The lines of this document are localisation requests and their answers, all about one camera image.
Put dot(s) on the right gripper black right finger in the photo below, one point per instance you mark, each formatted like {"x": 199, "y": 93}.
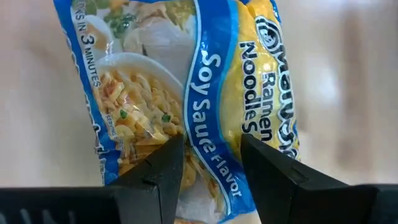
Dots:
{"x": 286, "y": 196}

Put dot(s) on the blue soy sauce ramen packet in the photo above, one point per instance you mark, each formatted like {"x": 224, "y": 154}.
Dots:
{"x": 205, "y": 93}

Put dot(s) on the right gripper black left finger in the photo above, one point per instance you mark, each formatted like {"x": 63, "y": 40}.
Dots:
{"x": 143, "y": 199}

